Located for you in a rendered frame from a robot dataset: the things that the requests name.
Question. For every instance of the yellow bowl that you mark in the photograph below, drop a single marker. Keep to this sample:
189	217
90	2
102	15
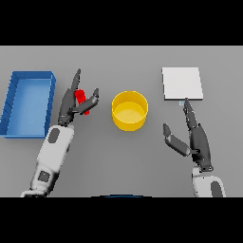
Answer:
129	110

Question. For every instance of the pale square measuring scale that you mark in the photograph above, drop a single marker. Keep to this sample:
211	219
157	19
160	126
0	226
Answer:
182	83

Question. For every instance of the blue tray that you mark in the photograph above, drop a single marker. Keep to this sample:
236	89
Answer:
28	104

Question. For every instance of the red beaker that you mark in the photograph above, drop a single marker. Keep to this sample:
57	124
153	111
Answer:
81	98

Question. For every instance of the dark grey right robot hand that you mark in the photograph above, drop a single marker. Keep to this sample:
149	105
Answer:
198	142

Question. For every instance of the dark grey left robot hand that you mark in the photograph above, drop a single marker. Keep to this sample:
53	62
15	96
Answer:
68	102

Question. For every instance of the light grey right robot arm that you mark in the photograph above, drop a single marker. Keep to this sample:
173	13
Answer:
207	185

